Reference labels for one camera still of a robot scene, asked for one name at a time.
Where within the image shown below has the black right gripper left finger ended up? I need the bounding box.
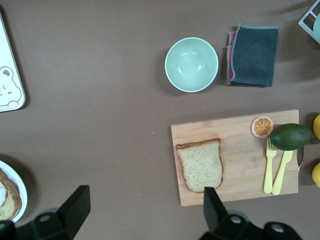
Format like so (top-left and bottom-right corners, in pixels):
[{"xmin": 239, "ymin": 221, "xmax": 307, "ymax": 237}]
[{"xmin": 15, "ymin": 185, "xmax": 91, "ymax": 240}]

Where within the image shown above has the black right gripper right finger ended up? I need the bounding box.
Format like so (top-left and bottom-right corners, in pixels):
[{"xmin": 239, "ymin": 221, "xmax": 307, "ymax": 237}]
[{"xmin": 199, "ymin": 186, "xmax": 305, "ymax": 240}]

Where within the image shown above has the plain toast bread slice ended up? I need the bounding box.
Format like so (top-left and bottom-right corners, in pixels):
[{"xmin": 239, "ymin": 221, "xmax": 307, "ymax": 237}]
[{"xmin": 175, "ymin": 137, "xmax": 224, "ymax": 194}]

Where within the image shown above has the white round plate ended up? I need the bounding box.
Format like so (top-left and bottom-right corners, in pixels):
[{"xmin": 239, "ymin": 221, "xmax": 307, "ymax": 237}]
[{"xmin": 0, "ymin": 159, "xmax": 28, "ymax": 223}]

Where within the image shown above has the fried egg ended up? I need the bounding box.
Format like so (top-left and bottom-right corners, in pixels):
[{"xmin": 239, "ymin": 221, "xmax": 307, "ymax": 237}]
[{"xmin": 0, "ymin": 180, "xmax": 8, "ymax": 208}]

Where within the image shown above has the wooden cutting board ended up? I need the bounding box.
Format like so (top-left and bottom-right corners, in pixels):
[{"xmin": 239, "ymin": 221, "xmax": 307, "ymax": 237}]
[{"xmin": 170, "ymin": 109, "xmax": 305, "ymax": 207}]

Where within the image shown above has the yellow plastic fork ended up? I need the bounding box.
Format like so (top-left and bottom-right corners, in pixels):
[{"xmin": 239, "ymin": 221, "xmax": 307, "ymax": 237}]
[{"xmin": 263, "ymin": 137, "xmax": 278, "ymax": 195}]

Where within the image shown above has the orange fruit slice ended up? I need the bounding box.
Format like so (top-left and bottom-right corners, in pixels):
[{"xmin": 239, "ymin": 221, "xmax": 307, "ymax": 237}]
[{"xmin": 250, "ymin": 115, "xmax": 275, "ymax": 138}]

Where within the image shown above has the yellow lemon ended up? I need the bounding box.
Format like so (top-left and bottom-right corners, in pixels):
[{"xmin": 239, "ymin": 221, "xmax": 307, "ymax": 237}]
[{"xmin": 311, "ymin": 161, "xmax": 320, "ymax": 189}]

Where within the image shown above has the green avocado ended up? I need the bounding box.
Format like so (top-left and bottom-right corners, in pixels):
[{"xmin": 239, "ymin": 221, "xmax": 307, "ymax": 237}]
[{"xmin": 269, "ymin": 123, "xmax": 312, "ymax": 151}]

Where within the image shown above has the orange-yellow citrus fruit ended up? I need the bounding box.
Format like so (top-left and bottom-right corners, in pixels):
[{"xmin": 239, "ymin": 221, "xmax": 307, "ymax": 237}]
[{"xmin": 313, "ymin": 113, "xmax": 320, "ymax": 141}]

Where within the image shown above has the pale green bowl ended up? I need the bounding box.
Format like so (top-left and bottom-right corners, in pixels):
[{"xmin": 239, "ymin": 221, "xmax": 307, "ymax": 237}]
[{"xmin": 164, "ymin": 37, "xmax": 219, "ymax": 93}]

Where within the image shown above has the grey pink folded cloth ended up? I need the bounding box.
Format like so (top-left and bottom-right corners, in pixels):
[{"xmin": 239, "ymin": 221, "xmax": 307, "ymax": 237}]
[{"xmin": 226, "ymin": 23, "xmax": 280, "ymax": 88}]

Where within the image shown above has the cream bear print tray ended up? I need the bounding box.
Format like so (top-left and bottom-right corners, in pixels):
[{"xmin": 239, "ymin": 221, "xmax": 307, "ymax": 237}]
[{"xmin": 0, "ymin": 9, "xmax": 27, "ymax": 113}]

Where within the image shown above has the white cup rack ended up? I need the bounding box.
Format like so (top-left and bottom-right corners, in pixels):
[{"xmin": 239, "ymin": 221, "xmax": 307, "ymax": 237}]
[{"xmin": 298, "ymin": 0, "xmax": 320, "ymax": 38}]

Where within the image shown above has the pale green cup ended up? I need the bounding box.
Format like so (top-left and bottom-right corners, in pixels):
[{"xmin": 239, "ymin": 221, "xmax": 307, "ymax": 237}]
[{"xmin": 312, "ymin": 14, "xmax": 320, "ymax": 46}]

